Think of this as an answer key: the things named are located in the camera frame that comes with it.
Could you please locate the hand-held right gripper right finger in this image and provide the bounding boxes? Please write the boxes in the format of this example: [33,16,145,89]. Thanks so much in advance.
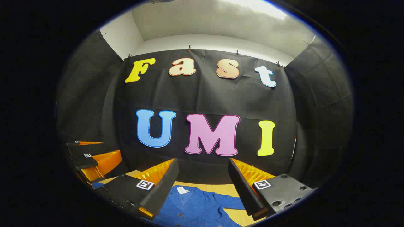
[228,158,316,221]

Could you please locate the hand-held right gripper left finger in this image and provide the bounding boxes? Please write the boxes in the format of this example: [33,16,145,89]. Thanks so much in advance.
[95,158,180,220]

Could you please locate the blue button shirt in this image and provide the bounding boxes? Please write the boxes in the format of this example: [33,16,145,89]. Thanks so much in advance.
[92,182,248,227]

